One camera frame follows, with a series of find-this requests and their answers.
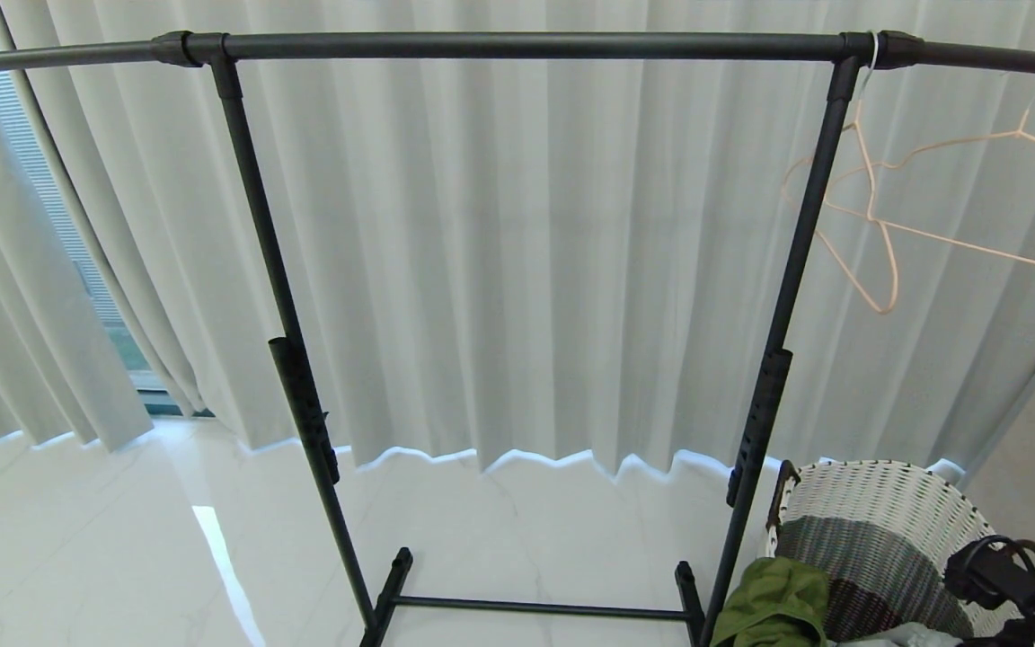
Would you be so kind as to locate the window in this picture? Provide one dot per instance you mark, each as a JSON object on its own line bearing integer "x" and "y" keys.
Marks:
{"x": 19, "y": 117}

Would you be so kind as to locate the black clothes rack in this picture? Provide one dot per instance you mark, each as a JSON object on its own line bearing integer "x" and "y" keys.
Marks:
{"x": 526, "y": 45}

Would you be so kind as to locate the white laundry basket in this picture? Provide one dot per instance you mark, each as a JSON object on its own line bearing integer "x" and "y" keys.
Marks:
{"x": 877, "y": 494}

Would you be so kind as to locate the pale grey shorts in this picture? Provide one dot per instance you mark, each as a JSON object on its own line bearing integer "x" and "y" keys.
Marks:
{"x": 904, "y": 638}

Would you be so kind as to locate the pink clothes hanger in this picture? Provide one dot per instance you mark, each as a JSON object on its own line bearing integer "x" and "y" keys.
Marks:
{"x": 866, "y": 171}
{"x": 958, "y": 240}

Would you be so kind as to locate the olive green garment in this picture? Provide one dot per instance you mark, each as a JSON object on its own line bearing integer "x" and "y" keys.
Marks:
{"x": 774, "y": 602}

